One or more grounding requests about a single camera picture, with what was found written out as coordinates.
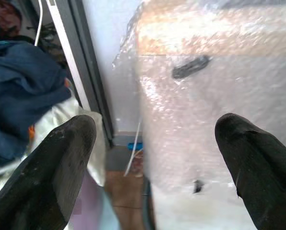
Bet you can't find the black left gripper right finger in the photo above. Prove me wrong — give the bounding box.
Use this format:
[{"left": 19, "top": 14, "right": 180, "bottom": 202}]
[{"left": 215, "top": 113, "right": 286, "bottom": 230}]

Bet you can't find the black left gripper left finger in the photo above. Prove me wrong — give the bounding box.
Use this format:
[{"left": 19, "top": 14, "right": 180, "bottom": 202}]
[{"left": 0, "top": 115, "right": 97, "bottom": 230}]

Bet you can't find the bubble-wrapped white cabinet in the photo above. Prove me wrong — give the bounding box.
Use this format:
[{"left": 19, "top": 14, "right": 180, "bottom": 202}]
[{"left": 112, "top": 0, "right": 286, "bottom": 230}]

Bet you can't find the blue cloth garment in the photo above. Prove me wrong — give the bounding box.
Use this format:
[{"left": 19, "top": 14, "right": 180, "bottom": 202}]
[{"left": 0, "top": 40, "right": 72, "bottom": 172}]

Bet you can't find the thin white cord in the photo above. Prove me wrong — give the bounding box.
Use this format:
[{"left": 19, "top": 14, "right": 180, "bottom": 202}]
[{"left": 123, "top": 122, "right": 142, "bottom": 177}]

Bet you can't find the grey sliding door frame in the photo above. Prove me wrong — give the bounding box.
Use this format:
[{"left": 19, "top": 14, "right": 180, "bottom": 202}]
[{"left": 46, "top": 0, "right": 115, "bottom": 147}]

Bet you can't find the white cable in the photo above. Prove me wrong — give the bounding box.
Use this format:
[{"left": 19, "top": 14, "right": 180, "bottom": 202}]
[{"left": 34, "top": 0, "right": 43, "bottom": 46}]

